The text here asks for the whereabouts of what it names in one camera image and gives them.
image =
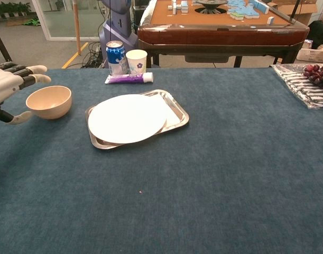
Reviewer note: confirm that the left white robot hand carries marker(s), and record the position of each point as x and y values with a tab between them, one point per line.
2	82

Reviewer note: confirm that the cream white bowl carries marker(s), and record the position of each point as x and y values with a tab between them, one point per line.
51	105

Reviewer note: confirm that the silver metal tray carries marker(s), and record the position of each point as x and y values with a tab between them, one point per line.
182	116

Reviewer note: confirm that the striped plastic wrapped tray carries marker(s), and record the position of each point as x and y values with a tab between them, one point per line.
296	84

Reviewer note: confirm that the black slanted stand leg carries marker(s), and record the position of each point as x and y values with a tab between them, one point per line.
1	45

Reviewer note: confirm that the potted green plants row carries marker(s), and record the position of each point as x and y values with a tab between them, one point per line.
10	9

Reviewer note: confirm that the wooden pole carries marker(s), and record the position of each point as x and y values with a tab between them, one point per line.
77	26

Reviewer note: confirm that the blue soda can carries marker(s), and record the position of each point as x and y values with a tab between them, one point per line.
115	59

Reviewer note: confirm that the purple toothpaste tube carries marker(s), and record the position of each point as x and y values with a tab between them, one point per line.
127	78

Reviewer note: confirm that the white round plate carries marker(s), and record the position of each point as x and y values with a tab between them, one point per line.
127	119

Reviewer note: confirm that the white paper cup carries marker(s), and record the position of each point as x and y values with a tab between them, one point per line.
137	62

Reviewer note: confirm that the stacked mahjong tiles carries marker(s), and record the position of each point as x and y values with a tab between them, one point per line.
178	6

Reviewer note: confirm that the brown mahjong table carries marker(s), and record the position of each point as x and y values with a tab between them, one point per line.
216	37

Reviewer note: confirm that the blue felt table cover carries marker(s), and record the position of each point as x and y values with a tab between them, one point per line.
203	172

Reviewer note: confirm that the black mahjong dice console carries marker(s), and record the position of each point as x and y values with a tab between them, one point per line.
211	5

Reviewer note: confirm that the blue mahjong tile pile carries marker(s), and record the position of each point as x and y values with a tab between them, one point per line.
245	10

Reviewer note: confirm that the light blue mahjong tile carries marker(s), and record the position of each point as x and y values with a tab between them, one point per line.
270	20

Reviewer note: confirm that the cardboard box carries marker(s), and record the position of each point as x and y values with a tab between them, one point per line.
290	9

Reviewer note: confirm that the white plastic basket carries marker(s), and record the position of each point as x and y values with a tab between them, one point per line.
313	54

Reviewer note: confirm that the red grape bunch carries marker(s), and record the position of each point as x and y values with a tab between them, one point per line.
318	75

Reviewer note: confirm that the black bag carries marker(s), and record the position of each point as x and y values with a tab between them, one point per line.
319	31

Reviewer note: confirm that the glass partition metal frame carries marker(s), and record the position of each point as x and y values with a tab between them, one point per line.
66	23

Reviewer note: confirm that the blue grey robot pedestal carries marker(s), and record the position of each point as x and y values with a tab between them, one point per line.
119	26

